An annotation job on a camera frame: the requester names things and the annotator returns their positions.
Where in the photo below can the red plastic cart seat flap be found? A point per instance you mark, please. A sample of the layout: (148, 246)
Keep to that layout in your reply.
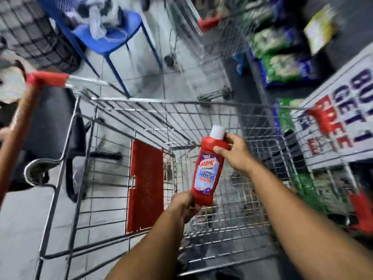
(144, 186)

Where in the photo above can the white promotion sign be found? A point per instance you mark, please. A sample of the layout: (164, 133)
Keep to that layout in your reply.
(343, 113)

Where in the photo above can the person's left forearm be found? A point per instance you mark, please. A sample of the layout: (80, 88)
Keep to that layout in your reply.
(151, 244)

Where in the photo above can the person's left thumb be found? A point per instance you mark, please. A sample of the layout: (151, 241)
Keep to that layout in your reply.
(194, 206)

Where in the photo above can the person's right hand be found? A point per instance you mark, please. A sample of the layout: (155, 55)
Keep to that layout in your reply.
(237, 157)

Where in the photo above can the yellow packet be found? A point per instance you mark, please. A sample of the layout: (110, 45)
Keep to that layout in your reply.
(320, 29)

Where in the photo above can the person's right forearm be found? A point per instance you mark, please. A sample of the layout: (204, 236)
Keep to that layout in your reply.
(306, 230)

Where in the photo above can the person's left hand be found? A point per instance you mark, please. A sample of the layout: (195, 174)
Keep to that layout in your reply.
(181, 204)

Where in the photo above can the pile of white clothes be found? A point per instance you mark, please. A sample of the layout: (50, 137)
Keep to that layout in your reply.
(93, 17)

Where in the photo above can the person's right thumb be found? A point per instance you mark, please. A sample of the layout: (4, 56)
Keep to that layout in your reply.
(222, 150)

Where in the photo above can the shelf of green snack packets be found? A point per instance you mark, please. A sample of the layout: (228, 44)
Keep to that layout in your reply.
(279, 64)

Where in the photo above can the black and white checkered cloth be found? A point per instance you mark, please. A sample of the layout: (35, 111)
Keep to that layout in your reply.
(35, 34)

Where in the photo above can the empty metal shopping cart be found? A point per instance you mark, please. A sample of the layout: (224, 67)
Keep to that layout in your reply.
(215, 46)

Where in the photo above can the blue plastic chair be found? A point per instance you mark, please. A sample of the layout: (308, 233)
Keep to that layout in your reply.
(116, 37)

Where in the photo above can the red cleaner bottle white cap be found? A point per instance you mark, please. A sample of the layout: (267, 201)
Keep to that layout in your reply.
(207, 172)

